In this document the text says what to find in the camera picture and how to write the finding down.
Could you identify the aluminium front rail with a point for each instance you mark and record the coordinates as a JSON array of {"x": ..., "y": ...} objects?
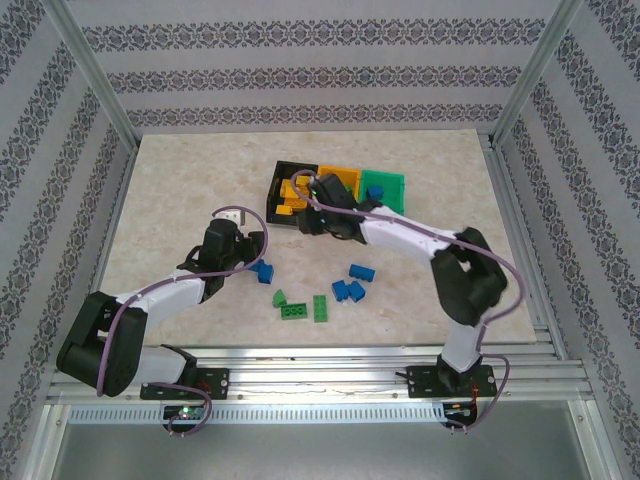
[{"x": 320, "y": 382}]

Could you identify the green plastic container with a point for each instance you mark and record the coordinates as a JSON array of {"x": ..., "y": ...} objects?
[{"x": 390, "y": 185}]

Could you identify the circuit board with green light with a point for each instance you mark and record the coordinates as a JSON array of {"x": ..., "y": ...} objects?
[{"x": 185, "y": 412}]

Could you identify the black plastic container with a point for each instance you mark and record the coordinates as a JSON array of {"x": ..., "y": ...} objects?
[{"x": 282, "y": 221}]

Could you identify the yellow plastic container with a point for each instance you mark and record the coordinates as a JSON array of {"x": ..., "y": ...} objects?
[{"x": 345, "y": 175}]

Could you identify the blue lego brick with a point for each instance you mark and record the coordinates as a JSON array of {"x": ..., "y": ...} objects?
[
  {"x": 265, "y": 272},
  {"x": 362, "y": 271},
  {"x": 357, "y": 291},
  {"x": 374, "y": 191},
  {"x": 341, "y": 290}
]

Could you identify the green sloped lego brick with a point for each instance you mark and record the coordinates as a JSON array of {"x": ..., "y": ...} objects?
[{"x": 279, "y": 298}]

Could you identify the aluminium side rail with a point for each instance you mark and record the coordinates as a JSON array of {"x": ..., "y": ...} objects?
[
  {"x": 107, "y": 240},
  {"x": 520, "y": 225}
]

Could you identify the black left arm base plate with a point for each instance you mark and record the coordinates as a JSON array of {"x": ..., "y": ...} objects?
[{"x": 217, "y": 385}]

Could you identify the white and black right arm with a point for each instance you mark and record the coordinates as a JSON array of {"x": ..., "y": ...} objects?
[{"x": 400, "y": 235}]

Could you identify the long green lego brick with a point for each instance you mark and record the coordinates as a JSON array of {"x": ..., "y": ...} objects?
[
  {"x": 320, "y": 308},
  {"x": 295, "y": 311}
]

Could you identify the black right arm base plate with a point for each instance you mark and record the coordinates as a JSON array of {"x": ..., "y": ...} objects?
[{"x": 422, "y": 382}]

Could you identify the small green lego brick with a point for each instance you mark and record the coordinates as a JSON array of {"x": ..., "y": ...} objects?
[{"x": 348, "y": 189}]

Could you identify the yellow lego brick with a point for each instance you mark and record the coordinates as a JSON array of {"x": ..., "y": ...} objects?
[
  {"x": 296, "y": 203},
  {"x": 284, "y": 210},
  {"x": 287, "y": 188}
]

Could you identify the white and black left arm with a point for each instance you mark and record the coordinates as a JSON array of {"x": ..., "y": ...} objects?
[{"x": 160, "y": 295}]

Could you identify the aluminium frame post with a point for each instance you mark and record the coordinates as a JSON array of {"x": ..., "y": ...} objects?
[
  {"x": 537, "y": 75},
  {"x": 92, "y": 75}
]

